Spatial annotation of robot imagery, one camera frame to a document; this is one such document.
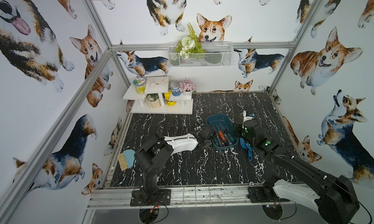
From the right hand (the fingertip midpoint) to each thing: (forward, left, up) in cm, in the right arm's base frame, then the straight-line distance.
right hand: (240, 120), depth 82 cm
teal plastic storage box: (0, +6, -17) cm, 18 cm away
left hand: (-2, +18, -16) cm, 24 cm away
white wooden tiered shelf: (+26, +49, +4) cm, 56 cm away
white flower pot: (+21, +30, +7) cm, 38 cm away
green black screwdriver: (-3, +3, -16) cm, 16 cm away
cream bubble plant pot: (+27, +57, -11) cm, 64 cm away
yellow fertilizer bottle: (+23, +45, -4) cm, 51 cm away
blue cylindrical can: (+22, +38, +4) cm, 44 cm away
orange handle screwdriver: (-1, +9, -15) cm, 17 cm away
